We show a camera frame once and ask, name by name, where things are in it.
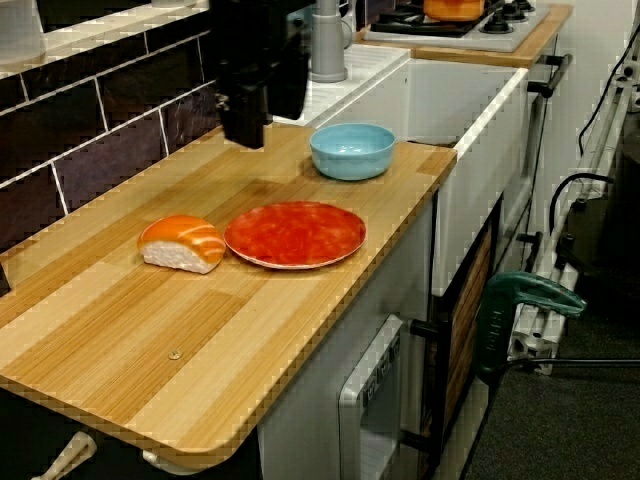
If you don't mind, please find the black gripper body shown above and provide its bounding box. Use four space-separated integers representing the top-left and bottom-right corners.
209 0 314 101

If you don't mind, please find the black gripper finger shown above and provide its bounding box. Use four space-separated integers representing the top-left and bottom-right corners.
269 49 310 122
221 82 268 150

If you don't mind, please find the light blue bowl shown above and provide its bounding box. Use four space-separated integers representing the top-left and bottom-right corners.
308 123 397 182

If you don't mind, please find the salmon sushi toy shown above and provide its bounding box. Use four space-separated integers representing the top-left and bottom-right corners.
137 214 227 275

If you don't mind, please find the grey toy faucet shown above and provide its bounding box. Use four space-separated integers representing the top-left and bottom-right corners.
308 0 356 84

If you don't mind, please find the red round plate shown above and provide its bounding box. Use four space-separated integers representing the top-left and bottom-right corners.
222 200 368 271

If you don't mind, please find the grey toy stove top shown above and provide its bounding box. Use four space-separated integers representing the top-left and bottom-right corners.
362 0 551 54

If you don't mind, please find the cream shelf board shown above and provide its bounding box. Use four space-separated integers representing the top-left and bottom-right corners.
0 0 216 81

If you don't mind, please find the orange toy pot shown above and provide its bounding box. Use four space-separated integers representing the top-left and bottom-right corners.
422 0 486 22

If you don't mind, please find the white sink with drainboard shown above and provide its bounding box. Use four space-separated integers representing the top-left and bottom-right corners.
269 42 530 296

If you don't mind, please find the white canister with logo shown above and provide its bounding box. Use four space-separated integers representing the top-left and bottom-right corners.
0 0 47 60

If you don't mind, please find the wood slat cabinet door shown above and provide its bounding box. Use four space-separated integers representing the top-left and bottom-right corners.
419 197 504 466

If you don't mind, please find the white toy kitchen cabinet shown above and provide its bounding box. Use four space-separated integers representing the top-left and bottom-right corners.
257 199 436 480

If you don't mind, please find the white toy dishwasher door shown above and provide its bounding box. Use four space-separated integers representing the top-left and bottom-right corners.
337 313 406 480

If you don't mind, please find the black oven handle bar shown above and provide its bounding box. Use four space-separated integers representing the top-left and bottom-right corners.
527 52 575 99

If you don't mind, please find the thick black cable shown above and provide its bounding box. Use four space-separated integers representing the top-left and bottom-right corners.
548 172 616 241

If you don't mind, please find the white plastic bracket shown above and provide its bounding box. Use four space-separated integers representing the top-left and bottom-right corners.
141 448 206 475

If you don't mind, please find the aluminium frame rail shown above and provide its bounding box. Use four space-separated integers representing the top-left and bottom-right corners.
507 74 640 376

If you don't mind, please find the cream plastic handle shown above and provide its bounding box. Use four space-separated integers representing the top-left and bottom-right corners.
30 430 97 480

